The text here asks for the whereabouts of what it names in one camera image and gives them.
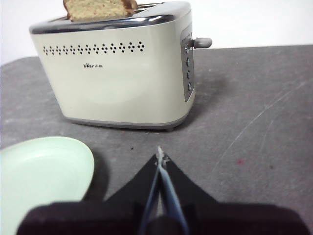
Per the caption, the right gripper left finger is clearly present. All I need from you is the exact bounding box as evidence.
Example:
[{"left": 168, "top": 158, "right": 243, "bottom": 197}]
[{"left": 105, "top": 154, "right": 162, "bottom": 203}]

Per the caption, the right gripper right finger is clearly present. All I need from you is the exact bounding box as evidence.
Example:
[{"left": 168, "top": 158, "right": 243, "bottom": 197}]
[{"left": 158, "top": 146, "right": 217, "bottom": 204}]

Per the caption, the pale green plate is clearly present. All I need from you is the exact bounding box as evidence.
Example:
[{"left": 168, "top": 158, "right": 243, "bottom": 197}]
[{"left": 0, "top": 136, "right": 95, "bottom": 235}]

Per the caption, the large bread slice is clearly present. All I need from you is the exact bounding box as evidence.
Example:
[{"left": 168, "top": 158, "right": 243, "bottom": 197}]
[{"left": 63, "top": 0, "right": 133, "bottom": 23}]

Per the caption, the cream two-slot toaster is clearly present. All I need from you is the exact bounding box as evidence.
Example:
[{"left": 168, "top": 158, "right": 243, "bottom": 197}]
[{"left": 28, "top": 1, "right": 213, "bottom": 133}]

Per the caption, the small dark-crusted bread slice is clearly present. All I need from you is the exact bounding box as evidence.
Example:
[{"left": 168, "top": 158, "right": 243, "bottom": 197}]
[{"left": 123, "top": 0, "right": 139, "bottom": 13}]

